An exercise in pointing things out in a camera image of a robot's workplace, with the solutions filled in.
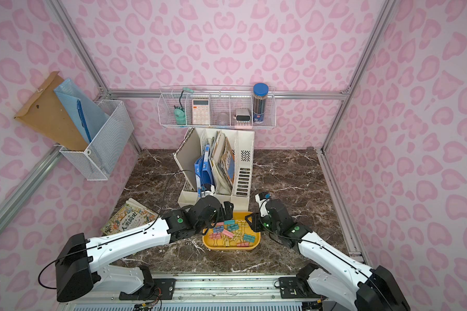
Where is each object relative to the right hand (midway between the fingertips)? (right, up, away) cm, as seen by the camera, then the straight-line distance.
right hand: (247, 217), depth 80 cm
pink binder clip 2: (-8, -8, +4) cm, 12 cm away
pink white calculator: (-23, +48, +15) cm, 55 cm away
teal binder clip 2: (+1, -10, +2) cm, 10 cm away
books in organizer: (-11, +24, +6) cm, 27 cm away
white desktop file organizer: (-2, +32, +14) cm, 35 cm away
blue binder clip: (-13, -7, +5) cm, 15 cm away
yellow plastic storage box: (-12, -12, +4) cm, 17 cm away
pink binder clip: (-2, -12, +2) cm, 12 cm away
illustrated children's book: (-55, -3, +13) cm, 56 cm away
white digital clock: (-2, +43, +8) cm, 44 cm away
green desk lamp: (-32, +46, +10) cm, 57 cm away
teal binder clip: (-6, -6, +8) cm, 12 cm away
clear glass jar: (-12, +44, +16) cm, 48 cm away
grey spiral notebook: (-27, +26, +10) cm, 39 cm away
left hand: (-9, +6, -2) cm, 11 cm away
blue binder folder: (-19, +19, +4) cm, 27 cm away
